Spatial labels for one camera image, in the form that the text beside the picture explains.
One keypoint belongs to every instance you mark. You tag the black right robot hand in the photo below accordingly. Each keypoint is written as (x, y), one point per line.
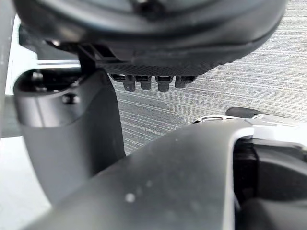
(148, 31)

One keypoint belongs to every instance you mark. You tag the dark robot right foot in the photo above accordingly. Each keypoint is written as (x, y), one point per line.
(242, 112)

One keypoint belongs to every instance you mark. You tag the silver robot right leg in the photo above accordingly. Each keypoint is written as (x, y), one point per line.
(168, 177)

